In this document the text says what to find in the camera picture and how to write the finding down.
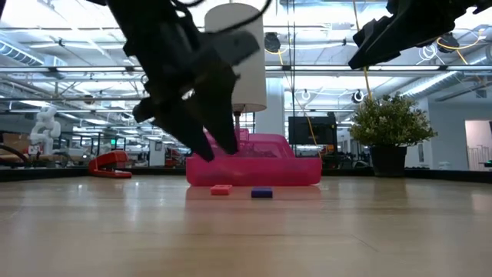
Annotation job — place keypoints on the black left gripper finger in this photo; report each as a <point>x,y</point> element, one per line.
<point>184,127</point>
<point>217,111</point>

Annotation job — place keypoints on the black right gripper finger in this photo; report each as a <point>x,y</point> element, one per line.
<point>373,34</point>
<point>378,54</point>

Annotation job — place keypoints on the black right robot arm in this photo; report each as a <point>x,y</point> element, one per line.
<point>480,4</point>

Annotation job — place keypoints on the white cup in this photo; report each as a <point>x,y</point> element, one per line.
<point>251,88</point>

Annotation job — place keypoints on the pink eraser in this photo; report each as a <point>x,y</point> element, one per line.
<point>221,190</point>

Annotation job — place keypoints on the small potted green plant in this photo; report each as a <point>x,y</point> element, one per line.
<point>388,127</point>

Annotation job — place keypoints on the pink plastic pencil box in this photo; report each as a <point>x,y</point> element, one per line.
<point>269,173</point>

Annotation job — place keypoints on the red stapler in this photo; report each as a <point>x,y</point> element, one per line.
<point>109,161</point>

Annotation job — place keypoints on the blue eraser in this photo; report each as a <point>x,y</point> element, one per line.
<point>261,192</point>

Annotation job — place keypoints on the black keyboard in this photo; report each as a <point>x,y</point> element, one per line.
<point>311,131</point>

